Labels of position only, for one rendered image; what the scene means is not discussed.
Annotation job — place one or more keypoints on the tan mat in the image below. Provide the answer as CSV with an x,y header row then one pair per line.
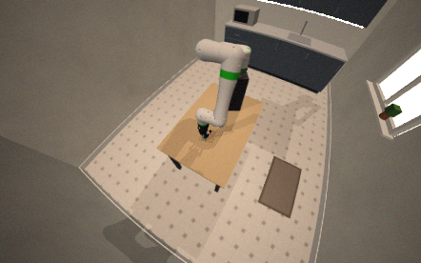
x,y
210,137

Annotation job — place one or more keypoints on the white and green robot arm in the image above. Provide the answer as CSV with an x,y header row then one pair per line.
x,y
231,57

